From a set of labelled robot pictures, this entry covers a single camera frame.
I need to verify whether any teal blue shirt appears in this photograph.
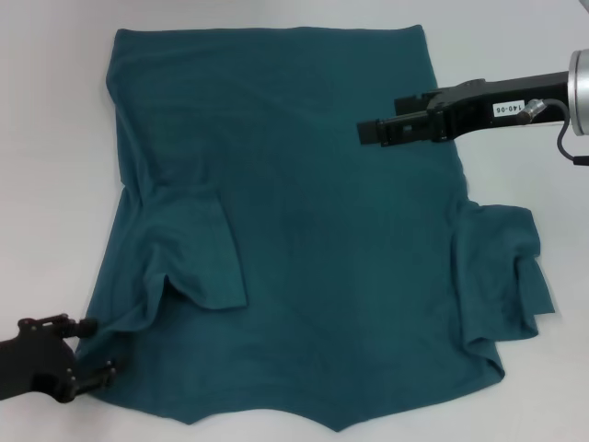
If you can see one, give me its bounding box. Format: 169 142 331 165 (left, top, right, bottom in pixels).
75 25 560 421

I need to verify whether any metal right wrist connector plug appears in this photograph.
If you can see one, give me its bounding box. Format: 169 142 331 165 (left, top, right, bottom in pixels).
522 99 549 124

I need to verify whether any dark right wrist cable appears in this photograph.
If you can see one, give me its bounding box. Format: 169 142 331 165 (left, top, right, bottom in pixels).
541 99 589 168

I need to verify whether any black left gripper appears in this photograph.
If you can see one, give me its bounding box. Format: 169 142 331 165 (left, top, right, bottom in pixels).
0 313 119 404

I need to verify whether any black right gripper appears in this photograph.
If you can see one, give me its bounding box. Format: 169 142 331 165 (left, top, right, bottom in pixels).
357 71 572 148

